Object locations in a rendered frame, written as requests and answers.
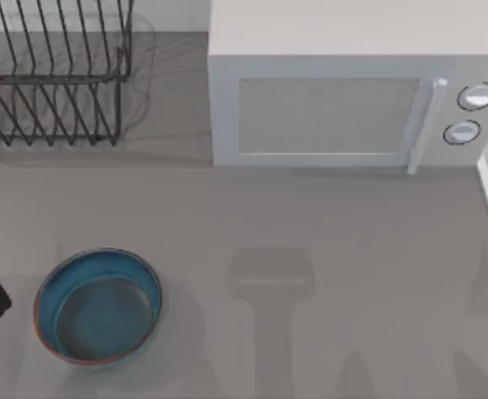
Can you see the microwave oven door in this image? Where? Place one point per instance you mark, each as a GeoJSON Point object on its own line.
{"type": "Point", "coordinates": [326, 116]}

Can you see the blue bowl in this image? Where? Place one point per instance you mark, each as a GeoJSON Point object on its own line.
{"type": "Point", "coordinates": [98, 309]}

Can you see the pale microwave oven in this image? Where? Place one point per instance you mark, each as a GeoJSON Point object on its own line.
{"type": "Point", "coordinates": [351, 37]}

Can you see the small microwave knob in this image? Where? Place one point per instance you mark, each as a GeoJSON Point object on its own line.
{"type": "Point", "coordinates": [461, 132]}

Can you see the large microwave knob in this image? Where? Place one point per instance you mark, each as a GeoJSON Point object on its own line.
{"type": "Point", "coordinates": [477, 96]}

